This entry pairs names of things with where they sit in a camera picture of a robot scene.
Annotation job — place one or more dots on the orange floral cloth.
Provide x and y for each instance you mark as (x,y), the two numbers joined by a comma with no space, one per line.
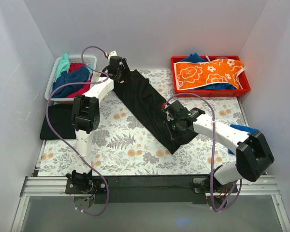
(193,75)

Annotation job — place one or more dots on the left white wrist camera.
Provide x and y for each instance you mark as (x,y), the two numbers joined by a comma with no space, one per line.
(111,54)

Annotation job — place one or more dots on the magenta t shirt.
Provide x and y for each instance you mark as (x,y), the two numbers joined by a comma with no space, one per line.
(82,90)

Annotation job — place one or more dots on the red plastic bin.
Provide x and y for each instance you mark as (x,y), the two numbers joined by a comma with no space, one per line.
(214,93)

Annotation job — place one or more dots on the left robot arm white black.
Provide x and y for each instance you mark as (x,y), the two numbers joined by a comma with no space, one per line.
(86,118)

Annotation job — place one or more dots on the folded black t shirt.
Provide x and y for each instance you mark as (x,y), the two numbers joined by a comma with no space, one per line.
(60,117)

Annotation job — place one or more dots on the teal t shirt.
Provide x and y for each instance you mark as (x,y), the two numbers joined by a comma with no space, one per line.
(64,63)

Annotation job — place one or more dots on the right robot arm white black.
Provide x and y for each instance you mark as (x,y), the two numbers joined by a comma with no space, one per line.
(253,155)

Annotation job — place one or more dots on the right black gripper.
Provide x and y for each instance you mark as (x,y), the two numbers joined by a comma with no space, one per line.
(170,124)

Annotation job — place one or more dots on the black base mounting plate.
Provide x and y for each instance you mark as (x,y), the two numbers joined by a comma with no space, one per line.
(140,188)

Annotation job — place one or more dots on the floral patterned table mat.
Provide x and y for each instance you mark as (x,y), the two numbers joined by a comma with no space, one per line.
(122,146)

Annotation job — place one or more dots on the black t shirt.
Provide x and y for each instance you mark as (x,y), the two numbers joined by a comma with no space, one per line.
(145,103)
(60,117)

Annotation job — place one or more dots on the white plastic laundry basket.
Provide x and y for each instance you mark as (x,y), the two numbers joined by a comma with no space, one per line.
(49,87)

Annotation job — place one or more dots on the folded blue t shirt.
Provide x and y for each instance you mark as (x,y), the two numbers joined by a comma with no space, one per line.
(244,129)

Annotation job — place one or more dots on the navy blue t shirt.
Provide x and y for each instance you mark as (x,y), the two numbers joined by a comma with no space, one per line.
(62,80)

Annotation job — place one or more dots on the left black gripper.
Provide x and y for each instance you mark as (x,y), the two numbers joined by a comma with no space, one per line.
(123,68)

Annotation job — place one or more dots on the aluminium frame rail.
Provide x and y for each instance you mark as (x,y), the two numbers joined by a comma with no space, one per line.
(57,186)

